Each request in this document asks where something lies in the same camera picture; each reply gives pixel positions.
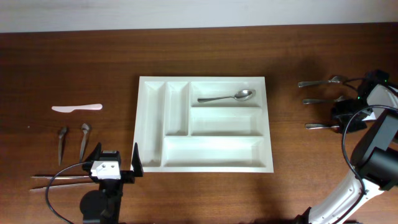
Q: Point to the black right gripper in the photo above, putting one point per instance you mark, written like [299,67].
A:
[336,112]

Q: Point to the small metal spoon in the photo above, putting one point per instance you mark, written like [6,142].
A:
[86,129]
[61,138]

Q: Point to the small metal spoon left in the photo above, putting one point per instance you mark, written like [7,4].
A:
[61,138]

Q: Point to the pink plastic knife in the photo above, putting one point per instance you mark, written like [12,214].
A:
[69,109]

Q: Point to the white cutlery tray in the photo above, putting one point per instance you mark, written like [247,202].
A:
[175,133]

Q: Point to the small metal spoon right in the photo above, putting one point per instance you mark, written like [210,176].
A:
[86,129]

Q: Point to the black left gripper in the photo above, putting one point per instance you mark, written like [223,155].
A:
[129,175]

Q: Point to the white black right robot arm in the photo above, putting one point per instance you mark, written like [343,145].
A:
[372,164]

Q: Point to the upper metal chopstick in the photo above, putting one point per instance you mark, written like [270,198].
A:
[59,177]

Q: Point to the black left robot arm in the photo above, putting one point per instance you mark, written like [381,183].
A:
[103,205]

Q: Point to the lower metal chopstick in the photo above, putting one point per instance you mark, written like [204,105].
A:
[60,186]

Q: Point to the metal chopstick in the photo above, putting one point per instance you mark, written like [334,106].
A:
[59,177]
[60,186]

